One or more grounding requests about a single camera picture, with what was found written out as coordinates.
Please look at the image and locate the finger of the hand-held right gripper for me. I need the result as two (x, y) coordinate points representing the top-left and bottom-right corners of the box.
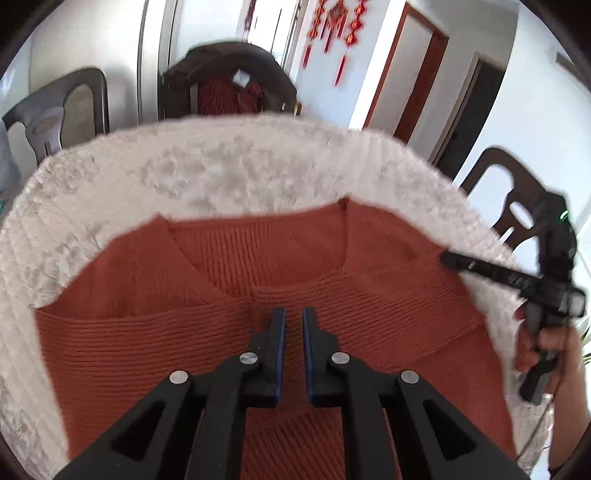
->
(440, 250), (542, 290)

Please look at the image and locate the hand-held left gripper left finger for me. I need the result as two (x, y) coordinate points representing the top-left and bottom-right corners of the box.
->
(55, 307), (287, 480)

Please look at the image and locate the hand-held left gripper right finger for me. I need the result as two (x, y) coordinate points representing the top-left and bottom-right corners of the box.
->
(302, 307), (532, 480)

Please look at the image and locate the rust-red knitted sweater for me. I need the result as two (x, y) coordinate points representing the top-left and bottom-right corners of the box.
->
(34, 198), (518, 480)

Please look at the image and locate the person's right forearm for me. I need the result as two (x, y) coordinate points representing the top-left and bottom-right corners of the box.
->
(549, 342), (591, 472)

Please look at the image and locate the person's right hand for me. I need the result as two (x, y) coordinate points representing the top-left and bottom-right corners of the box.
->
(514, 306), (581, 374)

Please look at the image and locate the dark wooden chair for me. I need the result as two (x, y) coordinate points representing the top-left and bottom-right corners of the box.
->
(457, 147), (550, 252)
(2, 67), (110, 164)

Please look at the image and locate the dark open doorway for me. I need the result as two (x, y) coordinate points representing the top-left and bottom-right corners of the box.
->
(434, 53), (506, 178)

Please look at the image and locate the white quilted floral tablecloth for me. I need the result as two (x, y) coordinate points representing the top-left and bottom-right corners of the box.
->
(0, 113), (555, 480)

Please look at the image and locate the brown-framed white door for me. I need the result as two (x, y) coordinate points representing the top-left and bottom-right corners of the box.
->
(362, 2), (450, 144)

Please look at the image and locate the dark brown jacket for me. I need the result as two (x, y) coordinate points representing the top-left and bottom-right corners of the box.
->
(161, 41), (298, 123)

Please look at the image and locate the grey plastic bag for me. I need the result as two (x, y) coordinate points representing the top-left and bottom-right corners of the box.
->
(0, 117), (21, 195)

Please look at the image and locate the framed wall plaque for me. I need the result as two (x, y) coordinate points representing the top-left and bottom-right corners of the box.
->
(554, 51), (583, 80)

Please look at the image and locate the long red knot wall hanging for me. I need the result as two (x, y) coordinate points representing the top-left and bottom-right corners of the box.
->
(333, 0), (372, 88)

